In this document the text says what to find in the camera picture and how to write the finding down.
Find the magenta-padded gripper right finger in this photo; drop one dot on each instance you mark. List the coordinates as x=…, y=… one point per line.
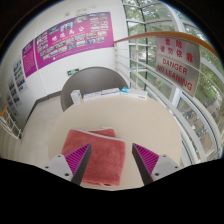
x=146, y=160

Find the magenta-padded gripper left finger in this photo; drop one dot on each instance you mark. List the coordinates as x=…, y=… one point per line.
x=77, y=158

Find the pink towel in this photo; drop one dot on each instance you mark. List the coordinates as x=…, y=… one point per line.
x=103, y=156

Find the small upright white box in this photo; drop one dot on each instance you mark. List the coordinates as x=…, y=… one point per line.
x=76, y=97

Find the white box with blue end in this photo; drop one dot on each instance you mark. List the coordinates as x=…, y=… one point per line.
x=134, y=93

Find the short white stair railing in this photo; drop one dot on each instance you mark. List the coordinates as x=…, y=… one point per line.
x=10, y=124

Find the grey round-back chair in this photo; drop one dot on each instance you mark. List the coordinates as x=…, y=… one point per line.
x=90, y=80

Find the green exit sign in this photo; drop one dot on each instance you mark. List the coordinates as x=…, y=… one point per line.
x=73, y=71

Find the red-lettered warning sign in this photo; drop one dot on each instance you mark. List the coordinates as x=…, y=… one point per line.
x=178, y=63

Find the white railing with orange handrail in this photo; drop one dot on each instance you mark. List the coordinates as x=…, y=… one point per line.
x=150, y=34

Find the white photo wall poster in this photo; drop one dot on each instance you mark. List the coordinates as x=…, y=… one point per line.
x=19, y=75
x=12, y=91

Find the narrow magenta wall poster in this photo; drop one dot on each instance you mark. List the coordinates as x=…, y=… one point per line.
x=29, y=59

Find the large magenta wall poster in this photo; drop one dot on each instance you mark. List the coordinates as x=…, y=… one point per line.
x=75, y=38

